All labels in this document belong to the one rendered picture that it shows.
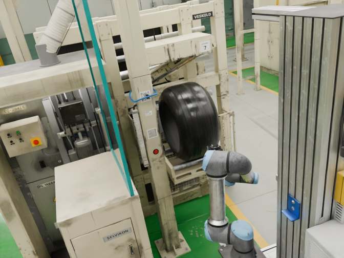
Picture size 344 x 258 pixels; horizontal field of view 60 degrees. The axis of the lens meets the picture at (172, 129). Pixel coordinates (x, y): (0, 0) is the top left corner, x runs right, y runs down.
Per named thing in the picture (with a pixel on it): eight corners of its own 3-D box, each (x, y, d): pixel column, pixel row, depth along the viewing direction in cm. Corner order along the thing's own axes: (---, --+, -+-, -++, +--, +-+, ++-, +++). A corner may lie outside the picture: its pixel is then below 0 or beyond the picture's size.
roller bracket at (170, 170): (172, 179, 229) (170, 168, 225) (156, 156, 263) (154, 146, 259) (176, 177, 230) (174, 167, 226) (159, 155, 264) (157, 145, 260)
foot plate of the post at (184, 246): (163, 262, 264) (163, 259, 262) (154, 241, 287) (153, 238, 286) (191, 251, 271) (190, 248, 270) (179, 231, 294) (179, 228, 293)
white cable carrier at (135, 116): (144, 167, 231) (132, 110, 210) (143, 164, 235) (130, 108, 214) (150, 165, 232) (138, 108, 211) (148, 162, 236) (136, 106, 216)
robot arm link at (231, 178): (239, 187, 192) (239, 172, 189) (222, 186, 196) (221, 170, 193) (241, 181, 199) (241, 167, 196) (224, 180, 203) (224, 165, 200)
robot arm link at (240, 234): (252, 254, 162) (252, 235, 156) (228, 250, 167) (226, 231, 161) (255, 237, 172) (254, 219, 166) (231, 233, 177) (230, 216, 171)
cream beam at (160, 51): (142, 69, 227) (138, 49, 221) (134, 63, 249) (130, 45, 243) (213, 52, 244) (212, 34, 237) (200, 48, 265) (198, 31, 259)
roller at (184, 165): (171, 170, 235) (173, 173, 232) (170, 165, 233) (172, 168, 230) (210, 156, 245) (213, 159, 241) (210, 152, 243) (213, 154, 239)
